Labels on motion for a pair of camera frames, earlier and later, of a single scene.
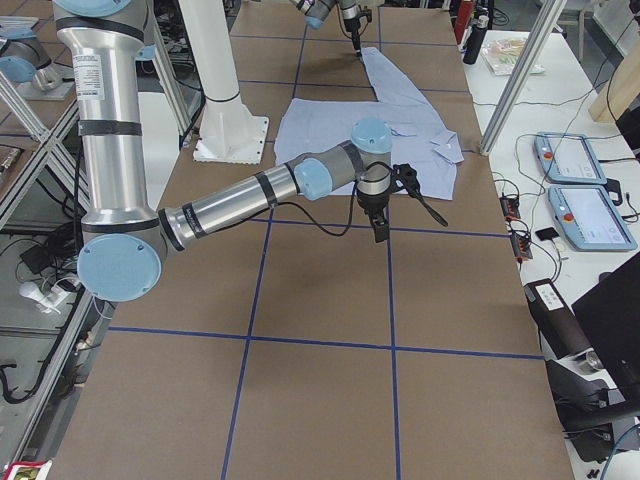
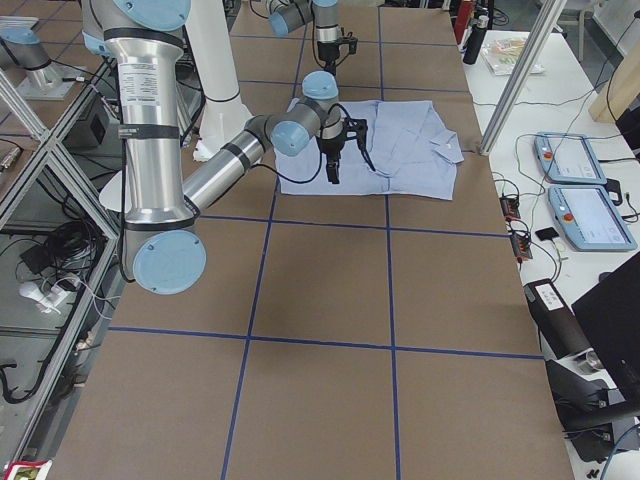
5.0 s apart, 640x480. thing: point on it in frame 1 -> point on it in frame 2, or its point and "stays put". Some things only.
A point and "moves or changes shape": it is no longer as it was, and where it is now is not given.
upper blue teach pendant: (568, 157) stays put
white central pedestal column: (229, 132) stays put
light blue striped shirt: (425, 148) moves or changes shape
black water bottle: (477, 36) stays put
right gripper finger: (382, 230) -> (332, 170)
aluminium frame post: (522, 75) stays put
